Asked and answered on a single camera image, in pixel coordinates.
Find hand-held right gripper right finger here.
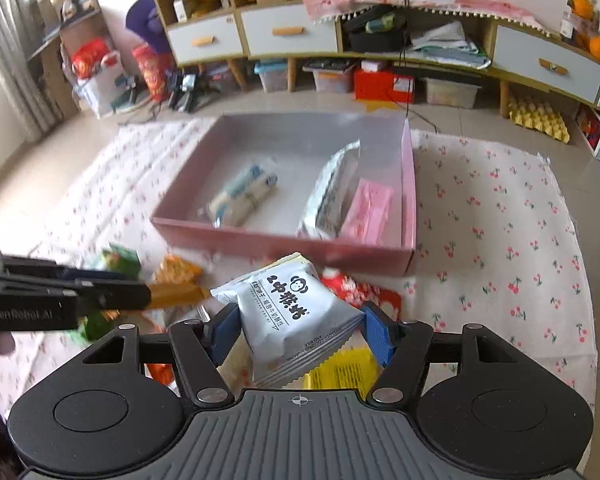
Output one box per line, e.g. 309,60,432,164
361,300,523,406

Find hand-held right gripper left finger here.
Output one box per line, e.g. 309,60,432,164
82,304,242,407

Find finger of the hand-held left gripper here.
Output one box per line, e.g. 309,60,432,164
75,280,152,312
55,265,142,284

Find red snack packet white circles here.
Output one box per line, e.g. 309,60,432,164
321,266,403,322

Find yellow snack packet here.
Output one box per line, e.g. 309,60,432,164
302,346,381,391

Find orange snack bar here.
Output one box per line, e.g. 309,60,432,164
147,282,212,309

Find white snack packet black print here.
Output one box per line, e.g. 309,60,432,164
210,251,368,390

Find pink cardboard box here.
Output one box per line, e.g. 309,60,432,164
151,112,419,278

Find green snack packet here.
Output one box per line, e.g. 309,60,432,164
82,244,142,343

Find clear biscuit packet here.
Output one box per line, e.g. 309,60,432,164
218,341,261,391

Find orange red snack packet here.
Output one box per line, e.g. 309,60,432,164
145,362,177,387

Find pink snack packet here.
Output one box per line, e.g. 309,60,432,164
340,179,395,246

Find white blue snack packet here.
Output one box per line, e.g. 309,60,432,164
207,164,279,229

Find silver snack packet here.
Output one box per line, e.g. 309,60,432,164
297,141,362,241

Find cherry print cloth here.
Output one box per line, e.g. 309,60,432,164
0,117,598,441

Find white carton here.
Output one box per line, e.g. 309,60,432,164
77,52,127,118

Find black hand-held device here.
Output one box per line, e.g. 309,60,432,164
182,74,211,113
167,74,187,110

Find red printed bag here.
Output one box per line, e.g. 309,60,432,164
131,45,176,103

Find red plastic bag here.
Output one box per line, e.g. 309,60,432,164
72,37,113,78

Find grey curtain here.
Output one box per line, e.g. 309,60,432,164
0,0,61,131

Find red cardboard box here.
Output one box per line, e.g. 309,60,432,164
354,67,416,103

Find clear storage bin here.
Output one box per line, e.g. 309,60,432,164
422,77,483,109
305,60,356,93

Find purple plush object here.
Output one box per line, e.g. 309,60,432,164
125,0,173,56

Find wooden shelf rack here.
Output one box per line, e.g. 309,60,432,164
30,0,126,111

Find clear bin blue lid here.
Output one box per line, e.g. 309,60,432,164
254,62,290,93

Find yellow egg tray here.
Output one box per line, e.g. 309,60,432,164
509,97,573,143

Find black storage box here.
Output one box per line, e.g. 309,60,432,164
342,7,411,53

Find pile of folded papers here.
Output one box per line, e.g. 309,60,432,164
410,22,492,68

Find wooden cabinet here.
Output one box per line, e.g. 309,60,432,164
142,0,600,121

